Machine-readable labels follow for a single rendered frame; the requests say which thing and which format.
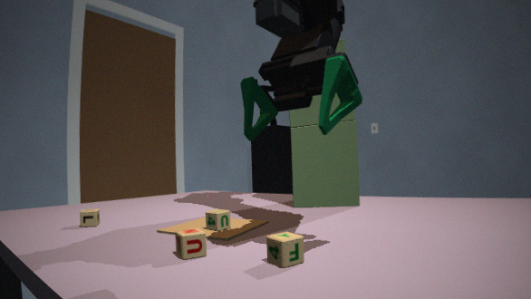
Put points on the tan flat mat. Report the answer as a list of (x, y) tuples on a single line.
[(238, 227)]

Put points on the beige letter block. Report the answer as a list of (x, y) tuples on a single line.
[(285, 249), (191, 243), (90, 217), (218, 220)]

